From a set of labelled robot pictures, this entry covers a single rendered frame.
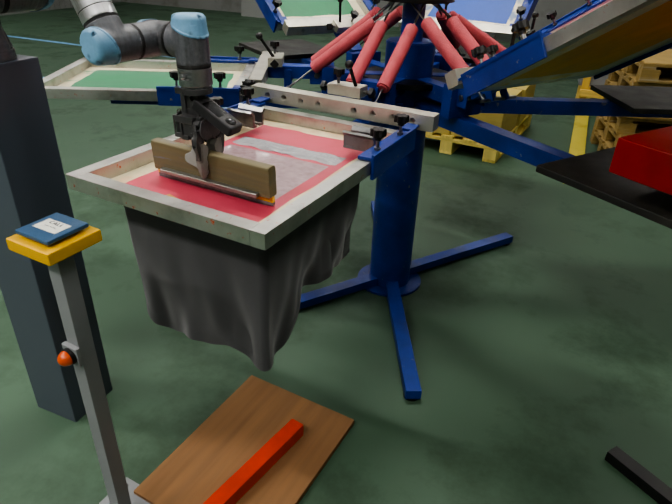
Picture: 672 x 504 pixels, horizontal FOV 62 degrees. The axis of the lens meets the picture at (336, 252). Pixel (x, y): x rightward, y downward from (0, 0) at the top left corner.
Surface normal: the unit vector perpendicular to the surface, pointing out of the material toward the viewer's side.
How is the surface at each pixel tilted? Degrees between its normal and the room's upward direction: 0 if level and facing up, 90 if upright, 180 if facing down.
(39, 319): 90
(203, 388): 0
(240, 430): 0
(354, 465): 0
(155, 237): 91
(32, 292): 90
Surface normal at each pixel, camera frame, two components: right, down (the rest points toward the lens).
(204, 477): 0.04, -0.87
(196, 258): -0.51, 0.43
